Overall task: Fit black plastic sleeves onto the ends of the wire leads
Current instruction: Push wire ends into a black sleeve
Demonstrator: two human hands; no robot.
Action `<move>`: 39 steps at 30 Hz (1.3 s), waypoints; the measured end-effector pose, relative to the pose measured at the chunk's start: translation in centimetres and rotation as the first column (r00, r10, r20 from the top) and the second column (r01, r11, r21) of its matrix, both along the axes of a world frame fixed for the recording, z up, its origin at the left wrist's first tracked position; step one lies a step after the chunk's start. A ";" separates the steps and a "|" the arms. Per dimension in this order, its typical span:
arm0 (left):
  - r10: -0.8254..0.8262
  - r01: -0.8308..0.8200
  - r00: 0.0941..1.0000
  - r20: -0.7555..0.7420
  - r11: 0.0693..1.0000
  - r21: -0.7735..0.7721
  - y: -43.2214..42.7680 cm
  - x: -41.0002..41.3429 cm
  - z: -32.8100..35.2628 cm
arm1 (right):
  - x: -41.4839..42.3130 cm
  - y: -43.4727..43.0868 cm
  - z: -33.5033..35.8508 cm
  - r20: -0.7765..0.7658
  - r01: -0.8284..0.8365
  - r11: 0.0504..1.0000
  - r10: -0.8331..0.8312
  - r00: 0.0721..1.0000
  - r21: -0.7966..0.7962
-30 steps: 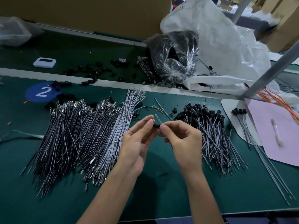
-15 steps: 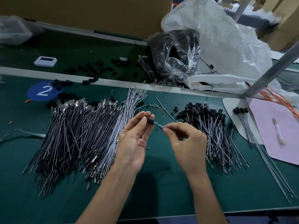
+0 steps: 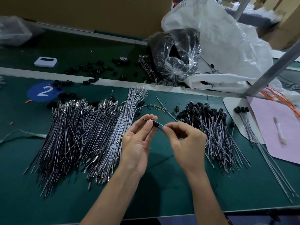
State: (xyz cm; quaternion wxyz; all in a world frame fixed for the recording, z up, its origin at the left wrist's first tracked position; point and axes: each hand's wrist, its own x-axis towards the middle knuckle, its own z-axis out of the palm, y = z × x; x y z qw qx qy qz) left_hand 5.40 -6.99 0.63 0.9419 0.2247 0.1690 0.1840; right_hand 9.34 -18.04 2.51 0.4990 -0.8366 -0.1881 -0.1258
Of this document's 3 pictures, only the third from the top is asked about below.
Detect brown cardboard panel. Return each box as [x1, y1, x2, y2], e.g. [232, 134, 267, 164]
[0, 0, 173, 39]

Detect grey metal frame post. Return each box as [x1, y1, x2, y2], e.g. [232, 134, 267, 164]
[243, 40, 300, 98]
[233, 0, 254, 22]

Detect stack of cardboard boxes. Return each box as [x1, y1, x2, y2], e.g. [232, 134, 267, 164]
[262, 0, 300, 50]

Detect large white plastic sack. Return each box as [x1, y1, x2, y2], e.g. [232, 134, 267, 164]
[161, 0, 300, 94]

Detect small bundle of capped wires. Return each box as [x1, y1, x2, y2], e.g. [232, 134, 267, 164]
[233, 106, 300, 201]

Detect clear bag with black contents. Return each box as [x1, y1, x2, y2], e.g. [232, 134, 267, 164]
[149, 28, 201, 83]

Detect clear plastic strip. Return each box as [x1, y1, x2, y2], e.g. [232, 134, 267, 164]
[0, 129, 48, 144]

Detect pile of wires with black caps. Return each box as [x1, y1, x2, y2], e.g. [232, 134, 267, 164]
[176, 102, 251, 174]

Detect white pen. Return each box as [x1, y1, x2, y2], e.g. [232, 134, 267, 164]
[274, 117, 287, 146]

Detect person's left forearm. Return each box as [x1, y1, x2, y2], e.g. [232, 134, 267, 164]
[80, 168, 143, 225]

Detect person's left hand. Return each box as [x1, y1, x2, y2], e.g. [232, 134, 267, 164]
[118, 114, 159, 178]

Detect blue round number sticker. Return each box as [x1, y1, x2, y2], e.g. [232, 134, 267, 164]
[27, 82, 62, 102]

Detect pile of grey wires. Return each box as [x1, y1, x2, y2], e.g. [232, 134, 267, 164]
[23, 87, 149, 197]

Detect pink paper sheet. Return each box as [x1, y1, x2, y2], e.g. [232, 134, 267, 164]
[247, 97, 300, 164]

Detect small white timer device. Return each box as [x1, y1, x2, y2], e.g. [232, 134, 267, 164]
[34, 57, 58, 68]

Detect person's right hand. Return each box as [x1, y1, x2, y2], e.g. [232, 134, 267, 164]
[162, 121, 208, 176]

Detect crumpled clear plastic bag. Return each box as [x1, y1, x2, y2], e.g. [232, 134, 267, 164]
[0, 16, 44, 47]

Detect black plastic caps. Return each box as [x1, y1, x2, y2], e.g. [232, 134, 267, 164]
[46, 58, 147, 108]

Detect bundle of orange wires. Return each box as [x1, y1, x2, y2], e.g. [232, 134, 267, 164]
[260, 86, 300, 118]

